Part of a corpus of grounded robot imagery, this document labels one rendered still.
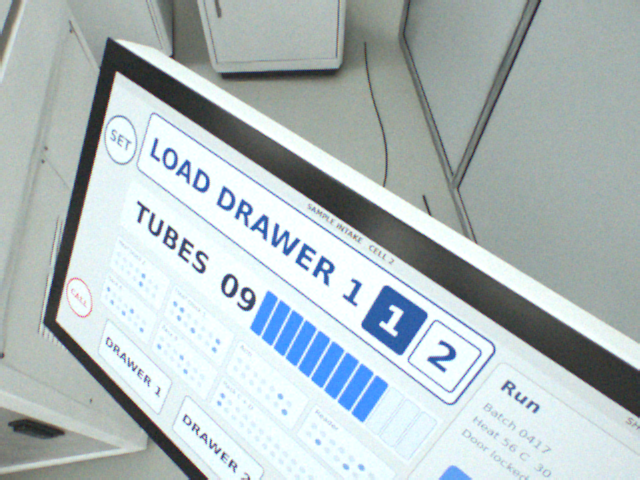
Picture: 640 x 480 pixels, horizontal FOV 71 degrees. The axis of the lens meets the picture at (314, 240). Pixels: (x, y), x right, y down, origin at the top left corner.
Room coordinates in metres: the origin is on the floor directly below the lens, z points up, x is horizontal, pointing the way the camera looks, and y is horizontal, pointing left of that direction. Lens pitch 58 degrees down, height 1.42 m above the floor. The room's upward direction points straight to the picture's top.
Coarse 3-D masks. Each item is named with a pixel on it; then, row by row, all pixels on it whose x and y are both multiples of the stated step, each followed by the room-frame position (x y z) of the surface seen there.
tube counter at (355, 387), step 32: (224, 288) 0.15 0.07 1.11; (256, 288) 0.14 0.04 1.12; (256, 320) 0.12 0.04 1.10; (288, 320) 0.12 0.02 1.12; (288, 352) 0.10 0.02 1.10; (320, 352) 0.10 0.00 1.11; (352, 352) 0.09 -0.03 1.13; (320, 384) 0.08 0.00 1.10; (352, 384) 0.07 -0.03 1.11; (384, 384) 0.07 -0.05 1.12; (352, 416) 0.06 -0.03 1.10; (384, 416) 0.06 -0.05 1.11; (416, 416) 0.05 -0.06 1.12; (416, 448) 0.04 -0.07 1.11
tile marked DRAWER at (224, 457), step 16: (192, 400) 0.08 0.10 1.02; (176, 416) 0.07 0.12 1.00; (192, 416) 0.07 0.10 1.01; (208, 416) 0.07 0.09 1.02; (176, 432) 0.06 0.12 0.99; (192, 432) 0.06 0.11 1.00; (208, 432) 0.06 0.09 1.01; (224, 432) 0.06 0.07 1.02; (192, 448) 0.05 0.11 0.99; (208, 448) 0.05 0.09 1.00; (224, 448) 0.05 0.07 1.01; (240, 448) 0.05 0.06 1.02; (208, 464) 0.04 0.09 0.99; (224, 464) 0.04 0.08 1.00; (240, 464) 0.04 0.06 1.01; (256, 464) 0.03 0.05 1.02
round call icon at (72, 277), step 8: (72, 272) 0.20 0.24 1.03; (72, 280) 0.20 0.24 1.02; (80, 280) 0.19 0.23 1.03; (72, 288) 0.19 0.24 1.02; (80, 288) 0.19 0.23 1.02; (88, 288) 0.19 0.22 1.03; (64, 296) 0.19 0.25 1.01; (72, 296) 0.18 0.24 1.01; (80, 296) 0.18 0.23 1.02; (88, 296) 0.18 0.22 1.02; (96, 296) 0.18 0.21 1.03; (64, 304) 0.18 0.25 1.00; (72, 304) 0.18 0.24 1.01; (80, 304) 0.18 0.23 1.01; (88, 304) 0.17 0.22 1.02; (72, 312) 0.17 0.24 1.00; (80, 312) 0.17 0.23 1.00; (88, 312) 0.17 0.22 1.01; (88, 320) 0.16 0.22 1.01
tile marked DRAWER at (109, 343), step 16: (112, 336) 0.14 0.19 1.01; (96, 352) 0.14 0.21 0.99; (112, 352) 0.13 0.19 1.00; (128, 352) 0.13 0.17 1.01; (144, 352) 0.13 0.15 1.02; (112, 368) 0.12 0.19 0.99; (128, 368) 0.12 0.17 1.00; (144, 368) 0.11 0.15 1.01; (160, 368) 0.11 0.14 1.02; (128, 384) 0.11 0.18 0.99; (144, 384) 0.10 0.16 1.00; (160, 384) 0.10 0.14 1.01; (144, 400) 0.09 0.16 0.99; (160, 400) 0.09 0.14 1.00
